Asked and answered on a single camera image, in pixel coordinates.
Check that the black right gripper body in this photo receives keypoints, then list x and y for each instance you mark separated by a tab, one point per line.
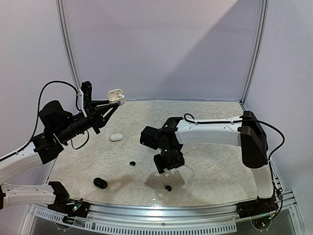
168	165

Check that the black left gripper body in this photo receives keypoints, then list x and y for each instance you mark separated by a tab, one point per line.
94	118

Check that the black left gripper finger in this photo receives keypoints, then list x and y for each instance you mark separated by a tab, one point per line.
99	103
106	112

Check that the beige charging case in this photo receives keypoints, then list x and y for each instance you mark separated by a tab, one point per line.
116	96

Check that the white earbud charging case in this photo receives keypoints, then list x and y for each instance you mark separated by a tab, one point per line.
116	137

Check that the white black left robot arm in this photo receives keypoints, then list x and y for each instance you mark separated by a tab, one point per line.
60	127

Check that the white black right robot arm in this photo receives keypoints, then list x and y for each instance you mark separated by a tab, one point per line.
244	131

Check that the black oval charging case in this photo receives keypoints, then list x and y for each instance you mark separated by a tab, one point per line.
100	183

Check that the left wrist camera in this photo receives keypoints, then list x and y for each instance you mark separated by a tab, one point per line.
84	94

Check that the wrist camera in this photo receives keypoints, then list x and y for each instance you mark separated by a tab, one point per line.
84	94
149	137

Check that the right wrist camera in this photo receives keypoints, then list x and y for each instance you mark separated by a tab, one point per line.
149	137

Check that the black earbud near rail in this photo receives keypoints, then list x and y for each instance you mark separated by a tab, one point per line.
168	188

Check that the aluminium front rail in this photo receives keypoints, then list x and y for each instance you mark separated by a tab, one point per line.
156	220

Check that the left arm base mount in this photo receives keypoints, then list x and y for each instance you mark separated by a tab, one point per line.
70	207

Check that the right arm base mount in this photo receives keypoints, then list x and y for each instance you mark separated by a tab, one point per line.
261	206

